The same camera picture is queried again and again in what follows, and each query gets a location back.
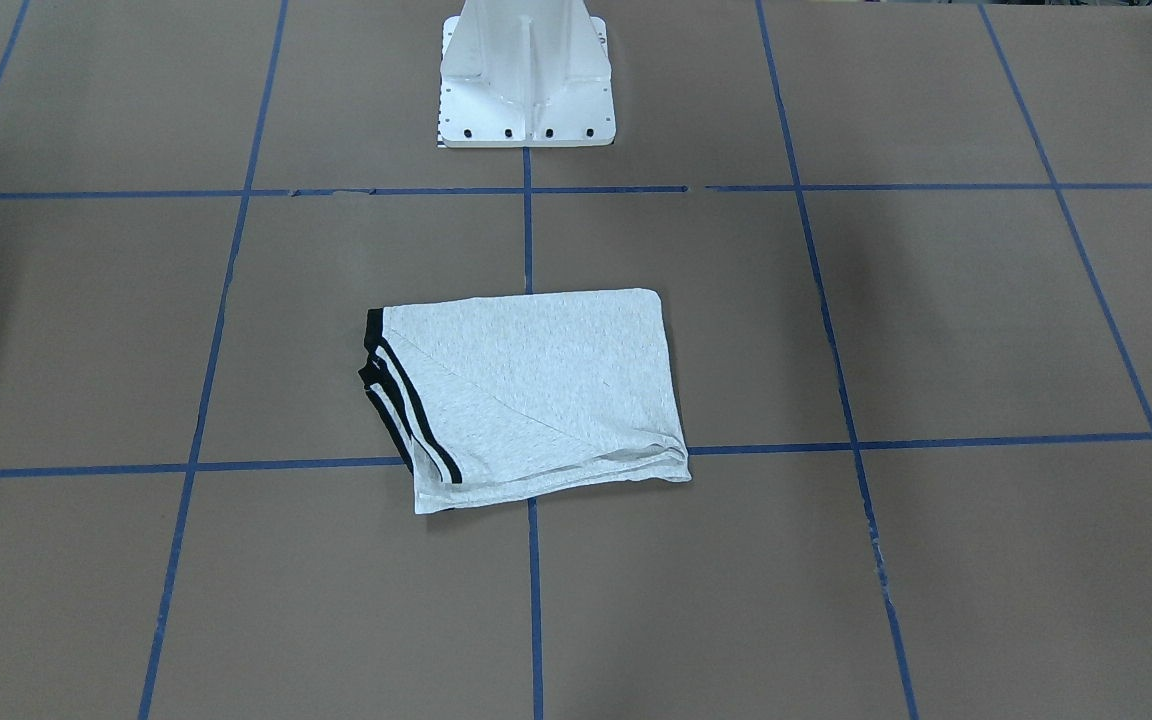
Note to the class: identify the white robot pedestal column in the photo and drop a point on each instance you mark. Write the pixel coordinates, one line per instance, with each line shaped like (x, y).
(525, 51)

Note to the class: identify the white cartoon print t-shirt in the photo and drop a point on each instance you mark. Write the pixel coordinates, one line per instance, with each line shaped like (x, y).
(499, 399)

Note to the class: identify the white pedestal base plate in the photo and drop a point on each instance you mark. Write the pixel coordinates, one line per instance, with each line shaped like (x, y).
(469, 118)

